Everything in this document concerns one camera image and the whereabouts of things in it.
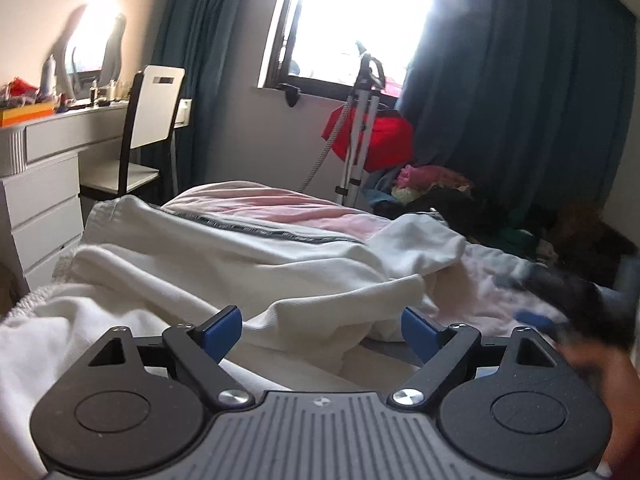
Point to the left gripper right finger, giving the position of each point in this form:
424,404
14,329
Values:
446,354

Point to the cream white zip jacket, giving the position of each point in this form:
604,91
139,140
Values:
308,299

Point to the window with dark frame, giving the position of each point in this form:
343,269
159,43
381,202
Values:
316,45

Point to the vanity mirror on desk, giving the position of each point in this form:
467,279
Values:
93,53

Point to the white backed dark chair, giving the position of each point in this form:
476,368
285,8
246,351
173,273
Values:
150,117

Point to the teal curtain of window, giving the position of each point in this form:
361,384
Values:
529,99
196,36

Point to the white garment steamer stand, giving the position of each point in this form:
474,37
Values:
364,98

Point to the white spray bottle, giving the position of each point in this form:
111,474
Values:
48,79

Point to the pink white bed sheet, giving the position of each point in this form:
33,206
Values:
465,291

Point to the pile of colourful clothes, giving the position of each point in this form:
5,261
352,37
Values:
573,238

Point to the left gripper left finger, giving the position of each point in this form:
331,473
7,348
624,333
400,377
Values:
197,352

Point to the white dressing desk with drawers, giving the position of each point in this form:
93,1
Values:
41,216

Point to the teal curtain right of window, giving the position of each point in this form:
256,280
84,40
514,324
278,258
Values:
529,99

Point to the teal curtain left of window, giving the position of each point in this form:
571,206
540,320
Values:
196,36

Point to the red bag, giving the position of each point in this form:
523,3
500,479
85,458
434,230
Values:
390,143

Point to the orange flat box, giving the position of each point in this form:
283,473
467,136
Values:
26,113

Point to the person's right hand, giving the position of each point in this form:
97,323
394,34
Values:
619,391

